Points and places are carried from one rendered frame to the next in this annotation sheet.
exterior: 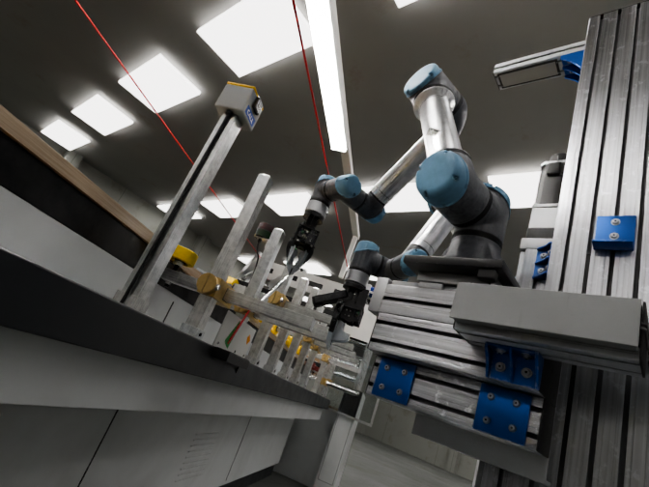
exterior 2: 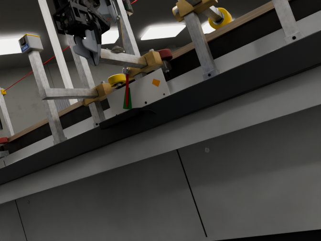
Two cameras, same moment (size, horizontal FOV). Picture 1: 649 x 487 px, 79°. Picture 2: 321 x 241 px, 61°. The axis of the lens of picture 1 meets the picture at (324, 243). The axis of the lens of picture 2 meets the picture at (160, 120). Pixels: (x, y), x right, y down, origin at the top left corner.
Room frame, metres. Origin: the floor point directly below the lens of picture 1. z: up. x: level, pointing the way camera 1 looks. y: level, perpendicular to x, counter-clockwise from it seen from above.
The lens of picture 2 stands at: (1.50, -0.79, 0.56)
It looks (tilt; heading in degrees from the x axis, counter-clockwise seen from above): 4 degrees up; 104
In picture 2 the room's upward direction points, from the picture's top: 19 degrees counter-clockwise
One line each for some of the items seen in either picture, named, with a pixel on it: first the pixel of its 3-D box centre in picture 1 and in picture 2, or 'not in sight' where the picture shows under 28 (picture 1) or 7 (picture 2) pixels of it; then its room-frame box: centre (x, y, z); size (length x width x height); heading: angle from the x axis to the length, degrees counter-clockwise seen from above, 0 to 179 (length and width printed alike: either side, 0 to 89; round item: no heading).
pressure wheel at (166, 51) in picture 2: not in sight; (165, 64); (1.33, 0.29, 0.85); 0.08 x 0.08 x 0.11
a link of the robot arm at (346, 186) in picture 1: (346, 190); not in sight; (1.16, 0.00, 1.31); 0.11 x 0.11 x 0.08; 33
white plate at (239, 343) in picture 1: (237, 336); (135, 95); (1.22, 0.14, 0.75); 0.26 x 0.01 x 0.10; 165
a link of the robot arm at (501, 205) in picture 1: (481, 215); not in sight; (0.85, -0.33, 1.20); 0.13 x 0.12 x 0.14; 123
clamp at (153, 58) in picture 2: (247, 308); (143, 65); (1.27, 0.15, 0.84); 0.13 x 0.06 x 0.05; 165
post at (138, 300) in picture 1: (185, 203); (46, 97); (0.76, 0.29, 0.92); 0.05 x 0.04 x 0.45; 165
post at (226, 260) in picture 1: (231, 250); (84, 72); (1.01, 0.22, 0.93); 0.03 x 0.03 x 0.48; 75
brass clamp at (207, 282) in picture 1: (216, 290); (96, 94); (1.03, 0.21, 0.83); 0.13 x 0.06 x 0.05; 165
